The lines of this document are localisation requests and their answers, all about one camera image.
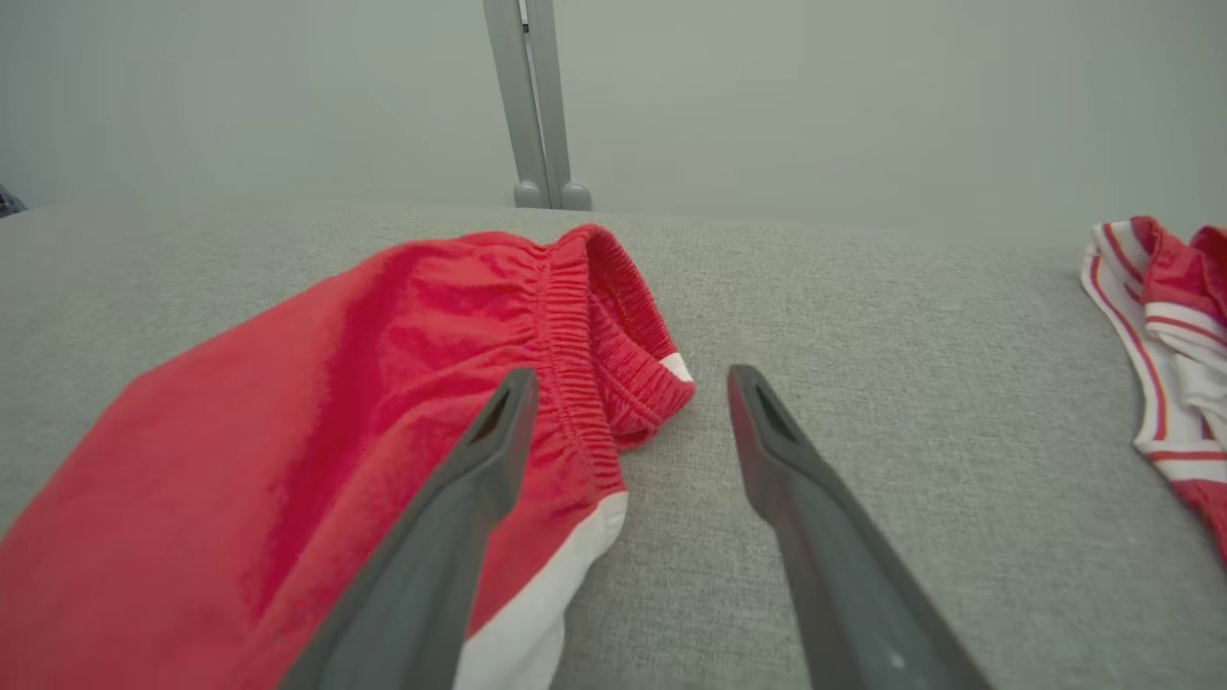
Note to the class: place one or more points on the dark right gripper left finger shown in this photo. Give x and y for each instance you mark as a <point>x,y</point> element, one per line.
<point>431,575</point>

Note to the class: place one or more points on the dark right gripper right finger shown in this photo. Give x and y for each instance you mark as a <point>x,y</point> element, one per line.
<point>844,585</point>

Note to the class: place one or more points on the red shorts with white stripe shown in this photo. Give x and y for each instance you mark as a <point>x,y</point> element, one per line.
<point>288,431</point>

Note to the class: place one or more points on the red Bulls 23 jersey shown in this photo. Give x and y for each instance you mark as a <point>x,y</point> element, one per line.
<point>1165,316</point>

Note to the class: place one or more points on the dark grey object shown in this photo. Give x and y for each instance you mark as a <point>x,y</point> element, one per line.
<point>10,203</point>

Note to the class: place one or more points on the grey partition post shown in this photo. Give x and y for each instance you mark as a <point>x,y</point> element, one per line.
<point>535,96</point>

